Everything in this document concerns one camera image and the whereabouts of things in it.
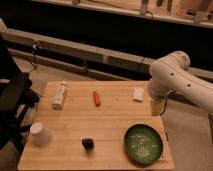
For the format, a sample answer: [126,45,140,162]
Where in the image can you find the white ceramic cup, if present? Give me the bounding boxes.
[30,122,53,147]

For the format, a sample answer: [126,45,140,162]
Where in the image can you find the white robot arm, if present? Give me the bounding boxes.
[147,51,213,116]

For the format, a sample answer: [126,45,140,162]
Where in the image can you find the green ceramic plate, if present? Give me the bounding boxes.
[124,124,163,165]

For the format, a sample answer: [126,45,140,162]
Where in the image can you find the black eraser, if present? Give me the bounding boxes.
[82,138,94,149]

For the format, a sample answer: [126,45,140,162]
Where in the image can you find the white rectangular block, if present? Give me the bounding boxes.
[133,87,144,102]

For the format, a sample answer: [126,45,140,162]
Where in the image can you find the orange carrot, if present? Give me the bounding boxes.
[93,91,101,107]

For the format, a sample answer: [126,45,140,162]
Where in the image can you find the white plastic bottle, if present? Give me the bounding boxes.
[52,81,67,109]

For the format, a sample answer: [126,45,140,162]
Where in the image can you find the black chair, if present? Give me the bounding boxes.
[0,35,40,152]

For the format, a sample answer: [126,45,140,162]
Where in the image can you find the black hanging cable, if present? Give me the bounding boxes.
[30,40,41,76]

